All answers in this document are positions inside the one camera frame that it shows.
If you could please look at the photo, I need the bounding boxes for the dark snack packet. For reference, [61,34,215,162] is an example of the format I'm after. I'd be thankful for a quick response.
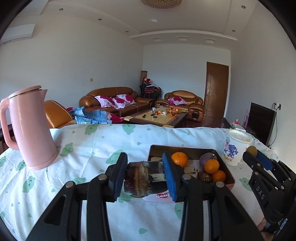
[124,161,166,198]

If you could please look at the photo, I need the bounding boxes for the magenta floral pillow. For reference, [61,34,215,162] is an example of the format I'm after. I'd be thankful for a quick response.
[94,95,117,109]
[168,97,187,106]
[111,94,137,109]

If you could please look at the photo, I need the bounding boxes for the brown leather sofa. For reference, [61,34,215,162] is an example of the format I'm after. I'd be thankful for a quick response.
[79,87,155,117]

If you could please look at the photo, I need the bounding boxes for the person's right forearm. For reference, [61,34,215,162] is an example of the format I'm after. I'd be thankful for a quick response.
[256,217,275,241]

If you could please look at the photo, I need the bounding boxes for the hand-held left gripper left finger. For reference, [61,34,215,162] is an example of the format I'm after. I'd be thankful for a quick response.
[26,152,128,241]

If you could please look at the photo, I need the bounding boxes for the dark brown mangosteen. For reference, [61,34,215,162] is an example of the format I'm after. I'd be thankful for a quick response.
[196,171,213,184]

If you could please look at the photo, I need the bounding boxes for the orange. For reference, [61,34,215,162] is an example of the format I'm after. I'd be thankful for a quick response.
[171,152,188,168]
[212,170,226,183]
[205,159,220,175]

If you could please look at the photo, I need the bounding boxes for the brown leather chair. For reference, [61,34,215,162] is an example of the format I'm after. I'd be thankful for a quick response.
[44,100,77,129]

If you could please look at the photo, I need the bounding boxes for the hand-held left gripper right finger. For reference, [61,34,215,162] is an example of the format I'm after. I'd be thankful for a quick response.
[161,152,264,241]

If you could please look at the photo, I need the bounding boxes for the cardboard snack box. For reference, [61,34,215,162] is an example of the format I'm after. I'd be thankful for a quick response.
[144,145,236,204]

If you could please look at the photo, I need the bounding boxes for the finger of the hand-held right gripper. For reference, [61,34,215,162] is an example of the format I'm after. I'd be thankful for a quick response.
[242,152,278,183]
[255,149,294,186]

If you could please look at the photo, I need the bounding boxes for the blue plaid blanket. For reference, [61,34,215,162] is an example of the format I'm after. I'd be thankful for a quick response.
[67,107,112,126]

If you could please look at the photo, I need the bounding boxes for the stacked dark chairs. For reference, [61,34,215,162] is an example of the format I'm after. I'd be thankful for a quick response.
[139,82,162,100]

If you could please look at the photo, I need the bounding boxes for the brown wooden door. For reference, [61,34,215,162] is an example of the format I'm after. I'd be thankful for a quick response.
[206,61,229,118]

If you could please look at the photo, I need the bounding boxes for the pink electric kettle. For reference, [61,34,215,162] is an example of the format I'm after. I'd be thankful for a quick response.
[0,85,57,171]

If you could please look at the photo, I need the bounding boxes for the pile of snacks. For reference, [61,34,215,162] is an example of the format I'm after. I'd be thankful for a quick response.
[155,106,186,117]

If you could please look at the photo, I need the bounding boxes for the white air conditioner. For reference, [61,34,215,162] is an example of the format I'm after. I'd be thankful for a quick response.
[0,24,36,44]

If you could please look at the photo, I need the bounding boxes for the magenta floral blanket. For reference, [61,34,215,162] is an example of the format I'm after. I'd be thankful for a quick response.
[107,113,125,123]

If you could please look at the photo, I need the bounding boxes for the black television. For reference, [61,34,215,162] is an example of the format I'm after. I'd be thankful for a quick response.
[246,102,277,146]

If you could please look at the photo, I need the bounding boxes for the brown leather armchair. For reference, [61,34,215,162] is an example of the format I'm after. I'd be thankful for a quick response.
[155,90,205,121]

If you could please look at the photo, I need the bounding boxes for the purple passion fruit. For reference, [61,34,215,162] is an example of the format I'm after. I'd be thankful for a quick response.
[199,152,218,168]

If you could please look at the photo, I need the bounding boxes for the white green printed tablecloth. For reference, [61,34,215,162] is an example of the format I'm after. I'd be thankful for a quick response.
[0,124,285,241]

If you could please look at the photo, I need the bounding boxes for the white lidded cartoon mug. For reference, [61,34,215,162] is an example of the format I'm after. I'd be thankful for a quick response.
[224,129,253,166]

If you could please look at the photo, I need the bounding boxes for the wooden coffee table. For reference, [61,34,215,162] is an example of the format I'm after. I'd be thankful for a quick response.
[129,107,188,128]

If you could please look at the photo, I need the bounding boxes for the round ceiling lamp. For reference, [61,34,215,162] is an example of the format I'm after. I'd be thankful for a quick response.
[141,0,183,8]

